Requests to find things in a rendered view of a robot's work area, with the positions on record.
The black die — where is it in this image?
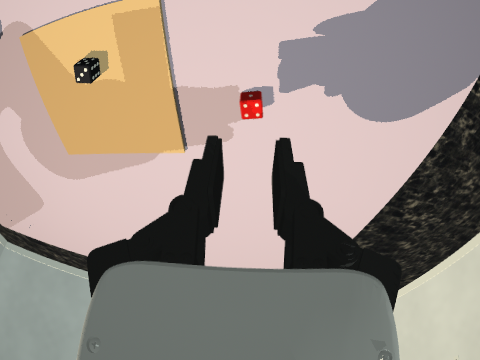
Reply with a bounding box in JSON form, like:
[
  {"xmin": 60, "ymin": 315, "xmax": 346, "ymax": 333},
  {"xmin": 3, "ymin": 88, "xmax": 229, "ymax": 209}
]
[{"xmin": 73, "ymin": 58, "xmax": 100, "ymax": 84}]

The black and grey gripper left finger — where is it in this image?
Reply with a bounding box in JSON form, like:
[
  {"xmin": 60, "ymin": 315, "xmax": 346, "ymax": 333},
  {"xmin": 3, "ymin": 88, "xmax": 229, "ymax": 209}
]
[{"xmin": 87, "ymin": 136, "xmax": 224, "ymax": 298}]

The red die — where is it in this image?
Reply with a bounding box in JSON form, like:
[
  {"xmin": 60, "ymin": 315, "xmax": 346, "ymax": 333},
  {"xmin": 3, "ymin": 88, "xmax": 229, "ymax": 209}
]
[{"xmin": 240, "ymin": 91, "xmax": 263, "ymax": 119}]

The orange mat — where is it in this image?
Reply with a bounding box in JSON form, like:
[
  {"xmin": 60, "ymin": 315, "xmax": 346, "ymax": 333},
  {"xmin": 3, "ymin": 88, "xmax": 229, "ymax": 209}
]
[{"xmin": 19, "ymin": 0, "xmax": 186, "ymax": 155}]

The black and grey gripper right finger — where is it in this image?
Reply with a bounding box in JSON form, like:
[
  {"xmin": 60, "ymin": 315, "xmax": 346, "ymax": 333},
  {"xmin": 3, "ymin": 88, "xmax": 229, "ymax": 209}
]
[{"xmin": 272, "ymin": 138, "xmax": 402, "ymax": 311}]

